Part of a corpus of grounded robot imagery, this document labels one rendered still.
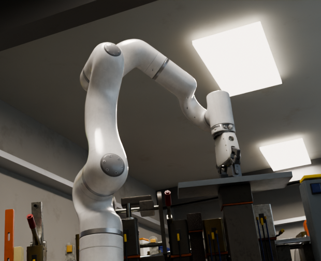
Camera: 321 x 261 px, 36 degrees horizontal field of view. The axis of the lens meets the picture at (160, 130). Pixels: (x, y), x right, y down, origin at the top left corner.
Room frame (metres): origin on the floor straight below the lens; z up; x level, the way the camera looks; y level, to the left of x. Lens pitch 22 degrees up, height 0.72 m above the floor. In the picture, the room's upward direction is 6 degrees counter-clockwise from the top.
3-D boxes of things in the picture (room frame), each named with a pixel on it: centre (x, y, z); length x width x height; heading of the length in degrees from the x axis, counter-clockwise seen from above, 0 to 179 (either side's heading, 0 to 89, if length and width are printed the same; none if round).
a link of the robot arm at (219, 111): (1.63, -0.22, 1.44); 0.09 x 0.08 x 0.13; 25
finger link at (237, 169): (1.57, -0.24, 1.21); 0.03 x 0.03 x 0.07; 21
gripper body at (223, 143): (1.63, -0.22, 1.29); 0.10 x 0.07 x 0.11; 21
